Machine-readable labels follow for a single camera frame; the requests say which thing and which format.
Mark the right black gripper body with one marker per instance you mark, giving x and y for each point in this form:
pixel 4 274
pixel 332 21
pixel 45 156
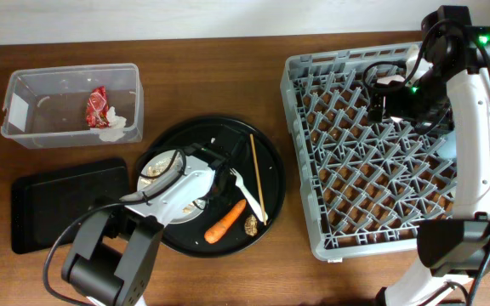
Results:
pixel 424 103

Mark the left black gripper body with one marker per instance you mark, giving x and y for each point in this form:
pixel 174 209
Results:
pixel 226 194

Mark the pink saucer bowl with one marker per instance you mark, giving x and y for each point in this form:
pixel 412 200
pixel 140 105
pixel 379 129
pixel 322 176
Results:
pixel 386 80

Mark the red snack wrapper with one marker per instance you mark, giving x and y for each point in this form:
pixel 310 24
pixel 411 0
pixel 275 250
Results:
pixel 97 108

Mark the blue plastic cup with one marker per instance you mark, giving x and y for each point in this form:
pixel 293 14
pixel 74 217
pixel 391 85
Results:
pixel 448 150

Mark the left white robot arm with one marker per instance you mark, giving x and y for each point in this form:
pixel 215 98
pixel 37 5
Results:
pixel 115 248

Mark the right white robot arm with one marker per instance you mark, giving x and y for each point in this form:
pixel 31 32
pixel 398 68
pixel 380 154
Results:
pixel 447 88

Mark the grey dishwasher rack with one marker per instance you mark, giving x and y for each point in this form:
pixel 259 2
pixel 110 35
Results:
pixel 365 188

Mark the clear plastic waste bin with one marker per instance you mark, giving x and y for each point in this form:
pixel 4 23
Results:
pixel 45 107

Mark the wooden chopstick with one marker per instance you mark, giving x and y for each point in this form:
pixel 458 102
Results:
pixel 258 179

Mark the round black serving tray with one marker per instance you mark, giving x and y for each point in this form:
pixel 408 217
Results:
pixel 188 238

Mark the white plastic fork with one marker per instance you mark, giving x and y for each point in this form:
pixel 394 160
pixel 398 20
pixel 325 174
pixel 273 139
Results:
pixel 253 203

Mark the grey plate with food scraps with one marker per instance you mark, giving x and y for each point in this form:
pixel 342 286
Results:
pixel 154 167

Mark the brown walnut shell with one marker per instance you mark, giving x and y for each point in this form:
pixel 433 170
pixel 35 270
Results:
pixel 251 225

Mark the orange carrot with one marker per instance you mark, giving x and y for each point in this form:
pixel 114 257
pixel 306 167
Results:
pixel 217 231

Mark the white crumpled tissue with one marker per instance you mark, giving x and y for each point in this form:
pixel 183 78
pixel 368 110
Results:
pixel 114 131

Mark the black rectangular tray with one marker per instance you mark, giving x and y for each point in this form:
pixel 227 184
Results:
pixel 44 204

